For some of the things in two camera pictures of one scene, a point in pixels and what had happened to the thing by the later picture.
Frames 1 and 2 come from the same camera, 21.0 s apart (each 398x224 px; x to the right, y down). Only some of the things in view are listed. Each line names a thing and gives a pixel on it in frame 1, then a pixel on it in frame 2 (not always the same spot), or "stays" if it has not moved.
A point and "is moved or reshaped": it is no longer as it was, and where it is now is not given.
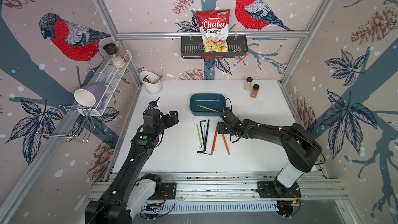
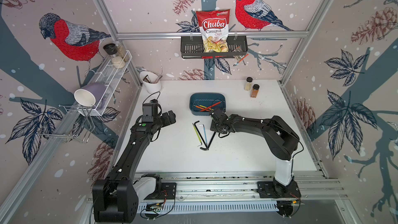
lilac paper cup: x=90 y=94 stays
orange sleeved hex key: x=226 y=145 -> x=201 y=108
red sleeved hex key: x=211 y=153 -> x=212 y=106
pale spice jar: x=248 y=85 stays
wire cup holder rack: x=69 y=123 stays
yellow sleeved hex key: x=206 y=108 stays
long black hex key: x=202 y=152 is moved or reshaped
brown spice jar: x=255 y=91 stays
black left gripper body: x=167 y=121 stays
